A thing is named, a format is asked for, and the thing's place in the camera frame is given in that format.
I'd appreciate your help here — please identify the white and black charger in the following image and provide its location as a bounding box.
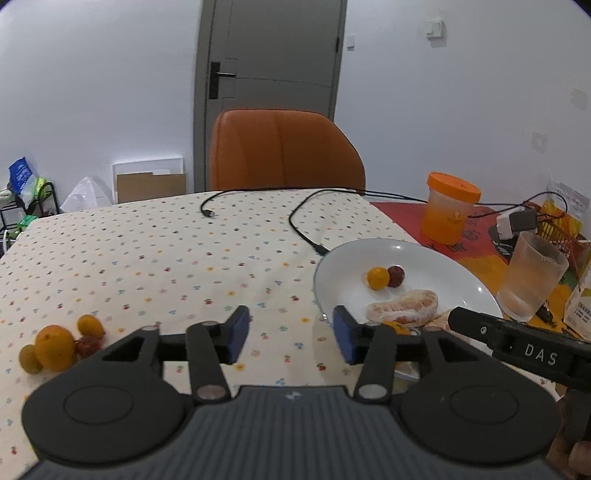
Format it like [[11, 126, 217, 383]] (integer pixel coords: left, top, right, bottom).
[[496, 210, 539, 240]]

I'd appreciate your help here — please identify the black charging cable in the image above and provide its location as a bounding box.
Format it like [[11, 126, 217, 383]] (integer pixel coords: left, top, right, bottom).
[[201, 186, 370, 219], [289, 187, 568, 254]]

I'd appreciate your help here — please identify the white flat board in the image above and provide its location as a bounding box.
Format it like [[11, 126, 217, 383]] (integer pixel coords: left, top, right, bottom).
[[112, 156, 185, 204]]

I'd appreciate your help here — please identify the red printed table mat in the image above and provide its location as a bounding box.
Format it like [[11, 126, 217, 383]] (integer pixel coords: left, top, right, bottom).
[[372, 200, 591, 352]]

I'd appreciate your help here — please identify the white ceramic bowl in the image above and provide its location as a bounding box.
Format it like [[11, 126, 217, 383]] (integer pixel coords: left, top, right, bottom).
[[313, 239, 505, 383]]

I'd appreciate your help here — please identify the blue and white bag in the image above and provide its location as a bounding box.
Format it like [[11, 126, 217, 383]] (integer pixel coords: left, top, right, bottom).
[[8, 158, 38, 195]]

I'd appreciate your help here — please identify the white carton box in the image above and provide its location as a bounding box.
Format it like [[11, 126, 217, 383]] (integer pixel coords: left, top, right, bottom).
[[562, 251, 591, 330]]

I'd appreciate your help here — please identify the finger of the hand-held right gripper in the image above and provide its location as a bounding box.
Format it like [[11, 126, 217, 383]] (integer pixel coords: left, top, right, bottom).
[[448, 306, 506, 354]]

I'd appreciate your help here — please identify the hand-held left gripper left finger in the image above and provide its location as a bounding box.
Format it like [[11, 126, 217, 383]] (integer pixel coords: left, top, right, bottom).
[[95, 305, 251, 404]]

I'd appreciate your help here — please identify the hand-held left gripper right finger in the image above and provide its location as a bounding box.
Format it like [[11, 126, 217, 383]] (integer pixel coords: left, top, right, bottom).
[[332, 305, 491, 404]]

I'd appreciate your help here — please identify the small orange tangerine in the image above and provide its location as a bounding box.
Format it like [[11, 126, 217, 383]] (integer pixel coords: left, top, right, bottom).
[[76, 314, 105, 337], [367, 267, 391, 291]]

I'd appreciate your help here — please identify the orange lidded plastic container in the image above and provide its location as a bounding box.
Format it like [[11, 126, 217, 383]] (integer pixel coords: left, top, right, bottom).
[[420, 172, 482, 245]]

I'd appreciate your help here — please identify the yellow printed paper bag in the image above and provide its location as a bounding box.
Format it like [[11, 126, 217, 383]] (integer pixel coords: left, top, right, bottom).
[[538, 182, 591, 259]]

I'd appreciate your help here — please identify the clear plastic bag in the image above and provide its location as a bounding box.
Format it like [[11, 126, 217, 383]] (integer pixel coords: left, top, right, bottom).
[[61, 176, 112, 213]]

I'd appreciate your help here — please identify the brownish green round fruit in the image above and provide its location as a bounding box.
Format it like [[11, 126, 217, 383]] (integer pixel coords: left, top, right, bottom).
[[18, 344, 44, 374]]

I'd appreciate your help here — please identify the person's right hand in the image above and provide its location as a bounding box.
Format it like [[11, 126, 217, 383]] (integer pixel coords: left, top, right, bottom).
[[546, 431, 591, 480]]

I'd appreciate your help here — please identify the large pomelo segment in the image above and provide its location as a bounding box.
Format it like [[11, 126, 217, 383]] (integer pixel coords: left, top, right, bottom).
[[366, 289, 439, 326]]

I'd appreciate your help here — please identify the clear plastic cup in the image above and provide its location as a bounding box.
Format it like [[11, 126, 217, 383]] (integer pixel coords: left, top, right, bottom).
[[496, 231, 570, 322]]

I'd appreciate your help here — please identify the orange chair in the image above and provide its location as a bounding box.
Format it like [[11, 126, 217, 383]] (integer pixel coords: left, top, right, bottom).
[[210, 109, 366, 192]]

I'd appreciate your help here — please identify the black metal rack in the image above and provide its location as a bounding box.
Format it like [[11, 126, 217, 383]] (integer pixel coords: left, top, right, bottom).
[[0, 182, 58, 236]]

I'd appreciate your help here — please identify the small peeled pomelo piece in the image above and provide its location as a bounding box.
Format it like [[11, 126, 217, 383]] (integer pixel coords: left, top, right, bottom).
[[416, 310, 454, 330]]

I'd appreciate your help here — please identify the brown cardboard sheet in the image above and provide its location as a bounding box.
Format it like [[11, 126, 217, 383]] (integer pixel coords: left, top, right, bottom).
[[116, 172, 186, 204]]

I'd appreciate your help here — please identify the grey door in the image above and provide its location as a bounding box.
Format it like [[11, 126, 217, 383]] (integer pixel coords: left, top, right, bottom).
[[194, 0, 348, 192]]

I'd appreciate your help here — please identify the black door handle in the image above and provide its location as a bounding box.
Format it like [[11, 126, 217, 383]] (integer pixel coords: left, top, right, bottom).
[[209, 61, 238, 100]]

